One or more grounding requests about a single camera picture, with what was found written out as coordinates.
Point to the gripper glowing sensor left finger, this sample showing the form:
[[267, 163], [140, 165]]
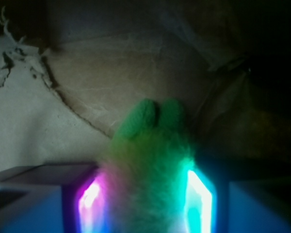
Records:
[[52, 198]]

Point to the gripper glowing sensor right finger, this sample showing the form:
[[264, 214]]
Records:
[[247, 195]]

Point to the green plush animal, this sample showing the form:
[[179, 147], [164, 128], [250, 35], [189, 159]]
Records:
[[145, 170]]

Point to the brown paper bag container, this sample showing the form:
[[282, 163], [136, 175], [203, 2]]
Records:
[[70, 70]]

